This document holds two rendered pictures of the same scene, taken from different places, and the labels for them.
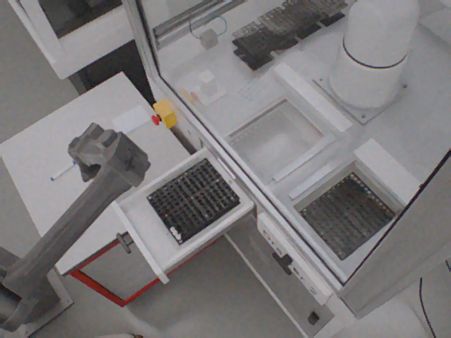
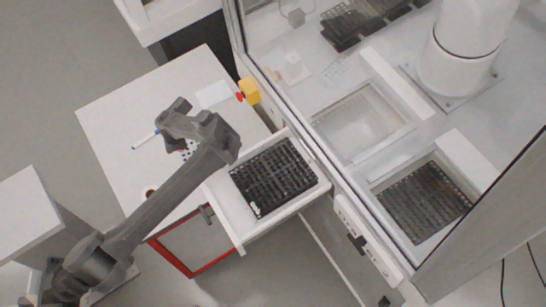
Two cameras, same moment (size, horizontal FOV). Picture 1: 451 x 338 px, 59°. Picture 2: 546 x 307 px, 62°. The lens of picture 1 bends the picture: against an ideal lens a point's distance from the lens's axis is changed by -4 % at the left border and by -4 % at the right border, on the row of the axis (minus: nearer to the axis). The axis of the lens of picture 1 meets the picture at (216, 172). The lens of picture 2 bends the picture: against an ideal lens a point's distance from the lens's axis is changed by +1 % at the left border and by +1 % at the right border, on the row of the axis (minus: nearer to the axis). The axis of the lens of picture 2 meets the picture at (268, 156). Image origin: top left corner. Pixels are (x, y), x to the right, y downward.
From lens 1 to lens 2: 16 cm
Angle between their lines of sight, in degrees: 3
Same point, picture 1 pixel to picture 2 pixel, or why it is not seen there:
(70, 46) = (155, 14)
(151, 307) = (219, 280)
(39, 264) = (136, 230)
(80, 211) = (178, 184)
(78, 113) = (160, 83)
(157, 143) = (239, 119)
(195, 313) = (264, 290)
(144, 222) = (223, 195)
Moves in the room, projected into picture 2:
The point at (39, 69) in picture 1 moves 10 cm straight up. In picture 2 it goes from (110, 28) to (104, 17)
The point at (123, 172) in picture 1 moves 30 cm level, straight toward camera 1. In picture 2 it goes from (220, 151) to (293, 281)
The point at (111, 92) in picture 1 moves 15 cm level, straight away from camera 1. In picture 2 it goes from (194, 64) to (182, 38)
